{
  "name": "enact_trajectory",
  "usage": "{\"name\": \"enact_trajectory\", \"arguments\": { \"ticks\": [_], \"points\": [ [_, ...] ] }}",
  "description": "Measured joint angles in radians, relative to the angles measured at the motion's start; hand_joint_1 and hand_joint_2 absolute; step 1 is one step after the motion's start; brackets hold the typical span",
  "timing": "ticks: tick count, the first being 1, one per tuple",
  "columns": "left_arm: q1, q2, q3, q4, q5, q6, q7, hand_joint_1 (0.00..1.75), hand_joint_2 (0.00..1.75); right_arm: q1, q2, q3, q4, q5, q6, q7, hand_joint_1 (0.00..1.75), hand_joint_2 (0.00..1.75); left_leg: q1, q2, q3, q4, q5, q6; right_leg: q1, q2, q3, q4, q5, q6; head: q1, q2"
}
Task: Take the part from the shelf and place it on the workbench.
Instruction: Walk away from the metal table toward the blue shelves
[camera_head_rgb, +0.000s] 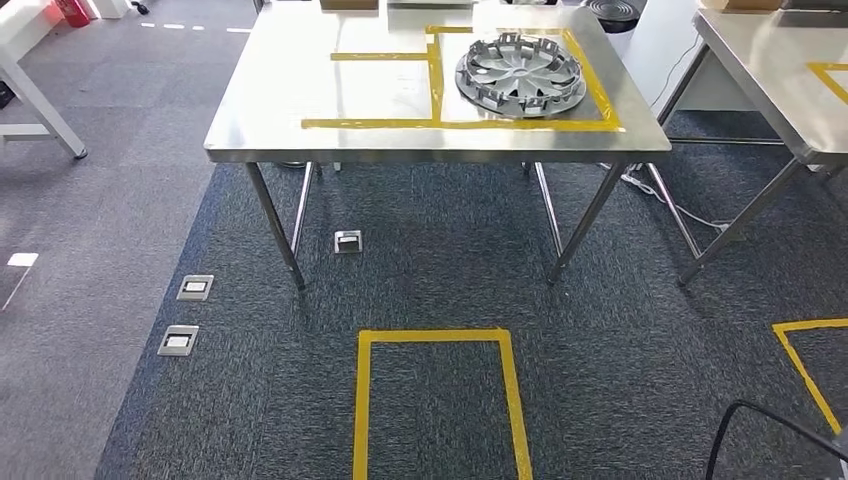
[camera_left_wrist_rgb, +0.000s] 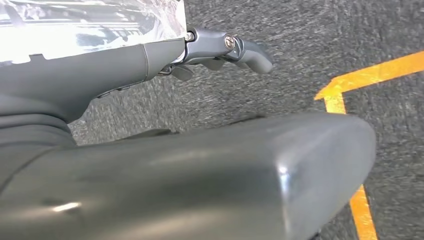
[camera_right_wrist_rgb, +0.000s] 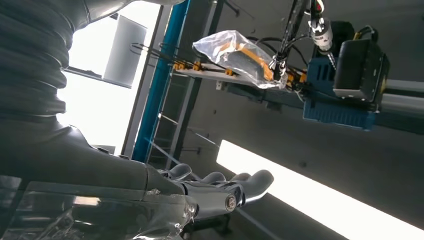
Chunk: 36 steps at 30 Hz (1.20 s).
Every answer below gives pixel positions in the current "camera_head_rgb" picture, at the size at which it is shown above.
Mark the steel workbench table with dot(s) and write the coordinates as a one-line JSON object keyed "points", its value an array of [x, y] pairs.
{"points": [[298, 99], [762, 66]]}

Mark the black round bin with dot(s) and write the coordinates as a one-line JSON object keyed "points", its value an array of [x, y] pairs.
{"points": [[611, 14]]}

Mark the white workbench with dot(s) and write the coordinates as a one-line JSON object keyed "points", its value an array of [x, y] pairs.
{"points": [[26, 26]]}

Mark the silver plastic wheel hubcap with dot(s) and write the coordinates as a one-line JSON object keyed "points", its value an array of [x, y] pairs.
{"points": [[520, 73]]}

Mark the yellow tape marking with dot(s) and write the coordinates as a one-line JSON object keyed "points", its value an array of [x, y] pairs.
{"points": [[434, 86]]}

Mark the cardboard box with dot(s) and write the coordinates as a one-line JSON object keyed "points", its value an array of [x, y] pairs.
{"points": [[348, 4], [742, 4]]}

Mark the white floor sticker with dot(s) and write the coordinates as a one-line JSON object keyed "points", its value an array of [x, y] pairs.
{"points": [[23, 260]]}

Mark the white cabinet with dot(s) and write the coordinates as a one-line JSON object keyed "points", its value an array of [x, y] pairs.
{"points": [[662, 53]]}

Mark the grey metal tray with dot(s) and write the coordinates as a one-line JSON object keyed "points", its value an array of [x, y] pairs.
{"points": [[430, 3]]}

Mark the open steel floor socket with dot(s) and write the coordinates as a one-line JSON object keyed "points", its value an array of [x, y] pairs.
{"points": [[177, 341], [195, 288]]}

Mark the steel floor box raised lid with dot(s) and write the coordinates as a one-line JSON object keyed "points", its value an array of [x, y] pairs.
{"points": [[348, 242]]}

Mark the red fire extinguisher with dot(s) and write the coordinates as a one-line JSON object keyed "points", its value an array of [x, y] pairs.
{"points": [[71, 12]]}

